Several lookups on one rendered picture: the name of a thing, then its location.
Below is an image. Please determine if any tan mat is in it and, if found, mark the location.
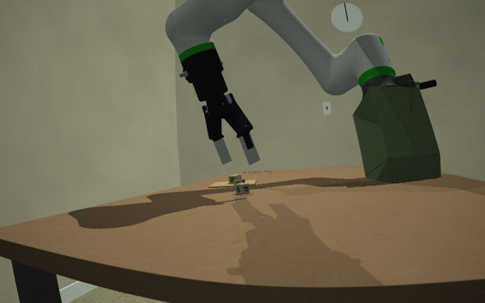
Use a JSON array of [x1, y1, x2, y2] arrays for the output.
[[209, 180, 256, 188]]

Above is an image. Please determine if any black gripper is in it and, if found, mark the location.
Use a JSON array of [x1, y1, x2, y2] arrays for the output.
[[193, 72, 260, 165]]

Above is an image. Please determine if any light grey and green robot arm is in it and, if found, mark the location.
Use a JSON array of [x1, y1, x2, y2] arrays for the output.
[[165, 0, 437, 99]]

